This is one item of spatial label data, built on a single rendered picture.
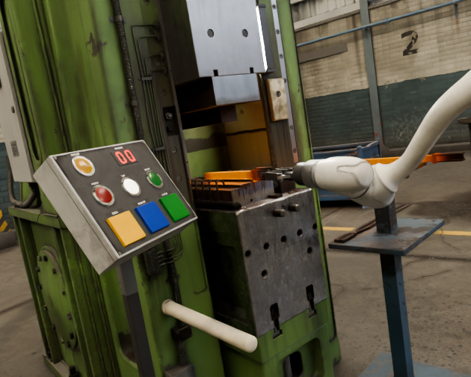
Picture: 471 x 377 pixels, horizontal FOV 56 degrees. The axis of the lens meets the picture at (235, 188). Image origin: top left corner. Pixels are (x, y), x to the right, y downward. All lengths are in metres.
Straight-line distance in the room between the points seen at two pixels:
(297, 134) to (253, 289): 0.75
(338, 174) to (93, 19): 0.88
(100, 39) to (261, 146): 0.78
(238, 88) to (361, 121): 8.15
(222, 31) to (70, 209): 0.82
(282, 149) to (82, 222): 1.06
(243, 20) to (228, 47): 0.12
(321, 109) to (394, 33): 2.12
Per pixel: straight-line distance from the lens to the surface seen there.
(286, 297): 1.66
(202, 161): 2.02
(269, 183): 1.62
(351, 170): 1.25
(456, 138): 9.10
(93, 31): 1.51
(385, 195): 1.39
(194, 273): 1.63
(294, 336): 1.74
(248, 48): 1.62
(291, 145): 1.91
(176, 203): 1.20
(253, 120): 1.89
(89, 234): 1.03
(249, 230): 1.49
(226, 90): 1.53
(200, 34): 1.51
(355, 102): 9.66
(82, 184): 1.06
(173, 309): 1.52
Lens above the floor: 1.21
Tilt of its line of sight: 8 degrees down
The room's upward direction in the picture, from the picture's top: 9 degrees counter-clockwise
